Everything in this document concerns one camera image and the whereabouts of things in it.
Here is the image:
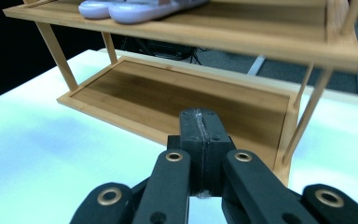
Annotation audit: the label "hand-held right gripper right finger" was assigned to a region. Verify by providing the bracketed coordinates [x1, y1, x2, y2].
[196, 108, 237, 198]

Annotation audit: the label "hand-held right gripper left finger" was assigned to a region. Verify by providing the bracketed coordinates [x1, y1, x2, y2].
[167, 108, 205, 197]

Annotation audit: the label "wooden shoe rack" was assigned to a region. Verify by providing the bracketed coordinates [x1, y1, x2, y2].
[2, 0, 358, 188]

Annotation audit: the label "lavender slipper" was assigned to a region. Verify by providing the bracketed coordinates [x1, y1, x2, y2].
[107, 0, 210, 25]
[77, 0, 131, 20]

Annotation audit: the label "black cables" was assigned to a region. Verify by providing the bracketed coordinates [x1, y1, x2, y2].
[120, 36, 211, 65]

